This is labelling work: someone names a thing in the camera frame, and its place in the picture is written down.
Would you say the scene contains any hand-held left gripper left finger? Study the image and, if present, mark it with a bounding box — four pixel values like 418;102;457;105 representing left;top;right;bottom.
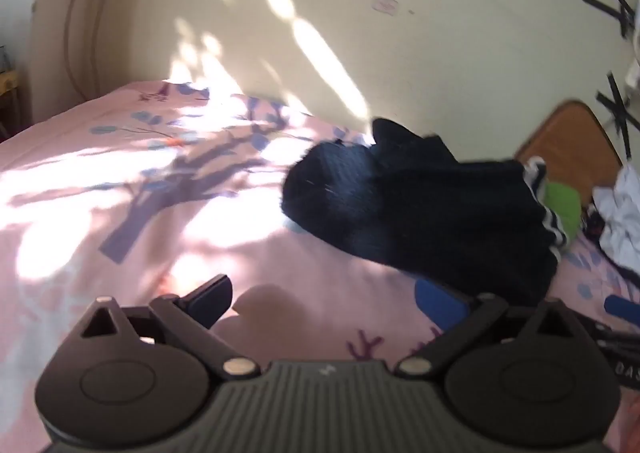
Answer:
75;274;262;380

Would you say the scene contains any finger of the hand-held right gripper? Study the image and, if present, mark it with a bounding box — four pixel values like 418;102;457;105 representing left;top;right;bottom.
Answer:
575;294;640;351

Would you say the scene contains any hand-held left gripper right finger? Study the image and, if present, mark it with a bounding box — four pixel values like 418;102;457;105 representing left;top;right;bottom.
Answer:
394;278;582;379

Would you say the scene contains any black green white knit sweater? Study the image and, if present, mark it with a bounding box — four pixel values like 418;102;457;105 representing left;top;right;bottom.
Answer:
281;118;583;306

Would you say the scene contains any white crumpled cloth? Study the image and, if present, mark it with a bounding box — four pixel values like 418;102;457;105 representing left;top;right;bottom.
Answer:
592;166;640;276

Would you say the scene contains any pink tree print bedsheet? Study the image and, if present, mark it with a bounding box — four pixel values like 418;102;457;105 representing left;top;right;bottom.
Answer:
0;78;640;453

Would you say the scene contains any brown wooden headboard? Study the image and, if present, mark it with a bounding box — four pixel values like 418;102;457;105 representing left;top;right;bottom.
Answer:
515;100;623;206

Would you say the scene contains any black tape cross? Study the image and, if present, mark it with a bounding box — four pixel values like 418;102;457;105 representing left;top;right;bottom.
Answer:
580;0;638;39
595;73;640;159

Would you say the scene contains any wall cable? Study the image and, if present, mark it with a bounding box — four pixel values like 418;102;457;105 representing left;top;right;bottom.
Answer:
64;0;109;100

